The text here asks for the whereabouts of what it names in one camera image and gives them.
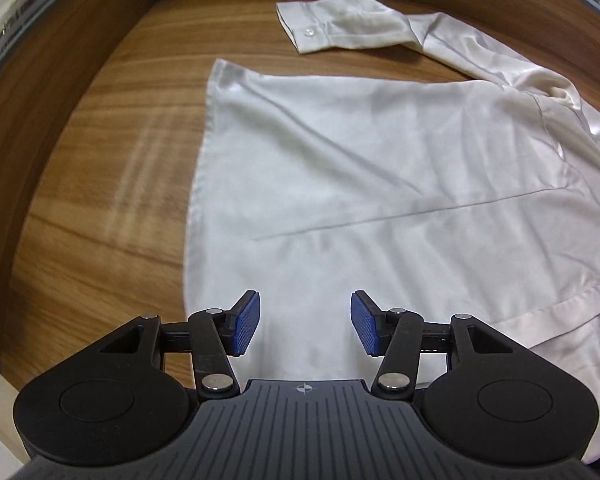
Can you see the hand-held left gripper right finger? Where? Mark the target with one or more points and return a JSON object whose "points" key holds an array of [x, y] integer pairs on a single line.
{"points": [[365, 322]]}

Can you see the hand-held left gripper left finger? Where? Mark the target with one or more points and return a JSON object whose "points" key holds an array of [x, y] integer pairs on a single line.
{"points": [[245, 322]]}

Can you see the white satin shirt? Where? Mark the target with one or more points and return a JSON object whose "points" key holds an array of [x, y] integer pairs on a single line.
{"points": [[380, 185]]}

